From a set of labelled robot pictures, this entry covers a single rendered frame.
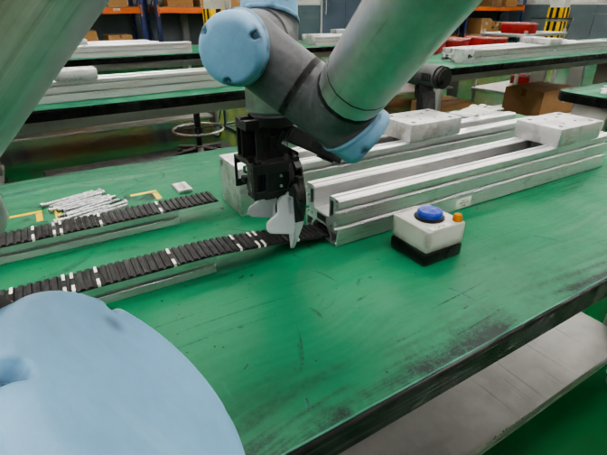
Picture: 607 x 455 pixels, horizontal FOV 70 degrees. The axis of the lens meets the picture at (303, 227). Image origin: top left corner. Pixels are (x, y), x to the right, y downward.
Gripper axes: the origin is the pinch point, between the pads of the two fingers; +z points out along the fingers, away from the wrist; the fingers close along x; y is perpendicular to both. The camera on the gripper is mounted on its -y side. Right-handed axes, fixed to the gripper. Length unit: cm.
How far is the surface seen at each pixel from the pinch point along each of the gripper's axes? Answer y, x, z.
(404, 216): -15.4, 10.7, -3.7
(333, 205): -6.6, 3.6, -4.9
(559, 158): -67, 5, -3
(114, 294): 27.8, 2.0, 1.2
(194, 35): -318, -1050, 30
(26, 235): 37.3, -18.3, -1.2
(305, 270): 1.5, 8.4, 2.3
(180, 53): -78, -331, 2
